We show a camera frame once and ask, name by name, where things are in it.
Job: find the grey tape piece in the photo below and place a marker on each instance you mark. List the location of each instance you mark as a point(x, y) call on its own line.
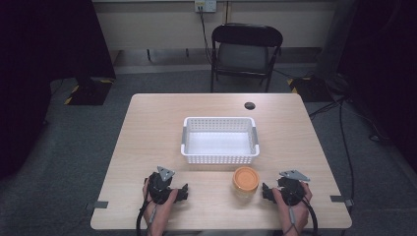
point(98, 205)
point(341, 199)

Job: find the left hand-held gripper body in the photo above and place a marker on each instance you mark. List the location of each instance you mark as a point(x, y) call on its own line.
point(159, 188)

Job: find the black stand base yellow stripes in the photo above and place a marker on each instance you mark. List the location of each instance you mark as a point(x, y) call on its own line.
point(309, 88)
point(90, 90)

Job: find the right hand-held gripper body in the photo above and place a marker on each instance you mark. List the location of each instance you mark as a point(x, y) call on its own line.
point(291, 190)

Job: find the clear jar with orange lid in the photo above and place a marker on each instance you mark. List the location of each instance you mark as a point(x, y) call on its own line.
point(246, 182)

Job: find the person's right hand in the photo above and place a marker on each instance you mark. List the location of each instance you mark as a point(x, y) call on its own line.
point(291, 214)

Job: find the white perforated plastic basket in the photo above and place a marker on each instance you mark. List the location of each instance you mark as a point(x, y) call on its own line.
point(220, 140)

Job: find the person's left hand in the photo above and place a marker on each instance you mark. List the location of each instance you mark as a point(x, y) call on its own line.
point(163, 212)

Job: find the white wall outlet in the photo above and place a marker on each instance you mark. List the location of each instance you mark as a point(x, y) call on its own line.
point(205, 5)

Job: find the dark curtain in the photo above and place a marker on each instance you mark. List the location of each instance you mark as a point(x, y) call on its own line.
point(383, 75)
point(39, 72)

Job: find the black folding chair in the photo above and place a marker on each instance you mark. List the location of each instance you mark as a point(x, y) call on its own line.
point(245, 52)

